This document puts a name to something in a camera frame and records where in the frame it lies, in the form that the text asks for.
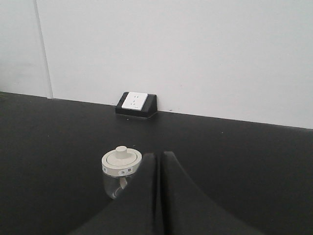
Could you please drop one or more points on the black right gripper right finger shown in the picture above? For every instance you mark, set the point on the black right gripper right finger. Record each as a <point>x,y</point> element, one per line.
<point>187,210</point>

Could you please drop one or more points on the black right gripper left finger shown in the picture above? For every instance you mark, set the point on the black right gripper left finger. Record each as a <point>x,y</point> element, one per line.
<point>133,212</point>

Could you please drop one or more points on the glass jar with cream lid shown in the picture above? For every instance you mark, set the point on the glass jar with cream lid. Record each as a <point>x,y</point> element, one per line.
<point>118,168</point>

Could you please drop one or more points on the black white power socket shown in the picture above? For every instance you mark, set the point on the black white power socket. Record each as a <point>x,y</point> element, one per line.
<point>142,105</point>

